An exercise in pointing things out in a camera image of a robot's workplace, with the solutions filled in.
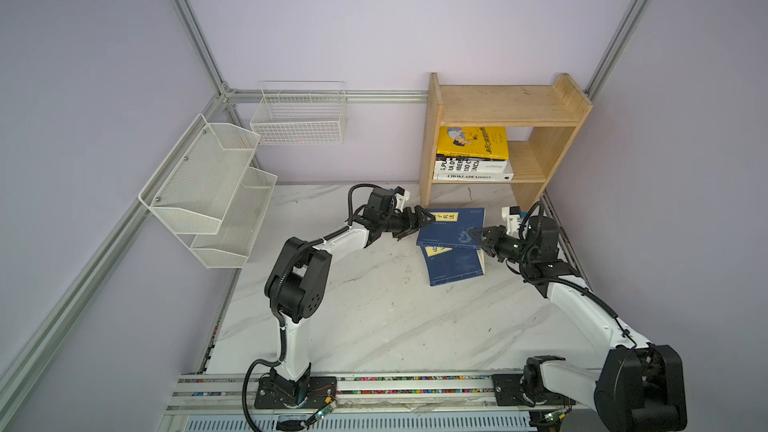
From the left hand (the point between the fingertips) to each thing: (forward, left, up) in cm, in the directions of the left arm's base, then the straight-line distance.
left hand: (427, 223), depth 89 cm
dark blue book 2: (-12, -5, -5) cm, 13 cm away
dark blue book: (-3, -6, +2) cm, 8 cm away
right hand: (-8, -10, +6) cm, 14 cm away
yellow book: (+17, -13, +18) cm, 28 cm away
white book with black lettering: (+13, -5, +12) cm, 19 cm away
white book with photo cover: (+13, -7, +7) cm, 16 cm away
